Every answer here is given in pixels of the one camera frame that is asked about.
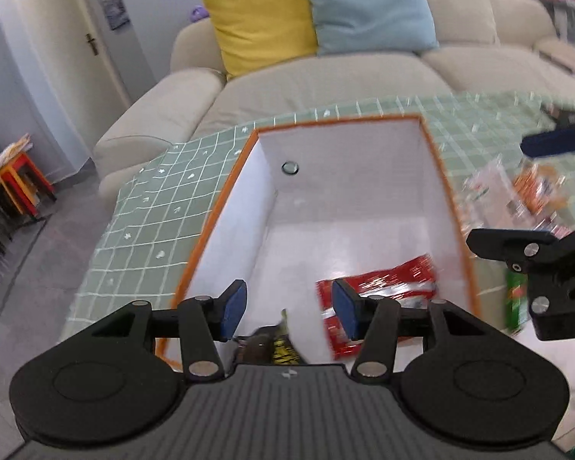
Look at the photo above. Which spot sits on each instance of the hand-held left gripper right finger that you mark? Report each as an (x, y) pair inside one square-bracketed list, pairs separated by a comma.
[(346, 309)]

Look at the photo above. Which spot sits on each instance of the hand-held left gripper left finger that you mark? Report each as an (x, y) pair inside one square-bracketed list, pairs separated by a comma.
[(232, 309)]

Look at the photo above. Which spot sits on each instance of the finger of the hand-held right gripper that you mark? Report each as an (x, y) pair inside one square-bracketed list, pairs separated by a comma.
[(556, 141), (508, 244)]

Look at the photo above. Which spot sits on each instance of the clear orange snack bag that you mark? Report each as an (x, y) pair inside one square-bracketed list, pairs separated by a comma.
[(517, 191)]

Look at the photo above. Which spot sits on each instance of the red snack packet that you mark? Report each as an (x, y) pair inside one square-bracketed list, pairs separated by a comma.
[(393, 282)]

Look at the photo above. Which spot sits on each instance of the dark snack packet yellow print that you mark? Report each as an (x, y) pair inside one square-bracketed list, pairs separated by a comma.
[(278, 347)]

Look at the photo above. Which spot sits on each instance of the orange-rimmed white storage box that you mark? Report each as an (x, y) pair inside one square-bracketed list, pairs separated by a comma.
[(354, 191)]

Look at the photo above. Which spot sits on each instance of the green snack packet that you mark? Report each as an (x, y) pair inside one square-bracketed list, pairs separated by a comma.
[(515, 302)]

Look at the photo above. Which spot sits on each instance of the green grid tablecloth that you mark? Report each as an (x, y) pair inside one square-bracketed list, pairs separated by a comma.
[(172, 191)]

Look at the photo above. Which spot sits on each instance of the light blue pillow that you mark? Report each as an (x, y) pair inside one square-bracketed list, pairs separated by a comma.
[(369, 9)]

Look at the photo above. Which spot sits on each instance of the beige sofa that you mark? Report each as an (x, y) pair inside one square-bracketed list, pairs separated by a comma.
[(316, 81)]

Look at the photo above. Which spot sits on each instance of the stack of red orange stools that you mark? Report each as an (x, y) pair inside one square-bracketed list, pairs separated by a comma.
[(21, 182)]

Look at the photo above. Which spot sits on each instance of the bundle on stools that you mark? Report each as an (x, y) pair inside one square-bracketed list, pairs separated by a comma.
[(10, 151)]

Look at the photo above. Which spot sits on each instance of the yellow pillow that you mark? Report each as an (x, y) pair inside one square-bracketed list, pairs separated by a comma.
[(263, 24)]

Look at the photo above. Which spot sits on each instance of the purple object behind sofa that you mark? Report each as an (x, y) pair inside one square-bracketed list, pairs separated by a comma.
[(199, 13)]

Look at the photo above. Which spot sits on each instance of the white door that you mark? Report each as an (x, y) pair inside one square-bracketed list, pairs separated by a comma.
[(62, 24)]

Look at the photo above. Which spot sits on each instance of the small wall poster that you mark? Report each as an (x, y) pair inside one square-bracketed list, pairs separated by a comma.
[(112, 5)]

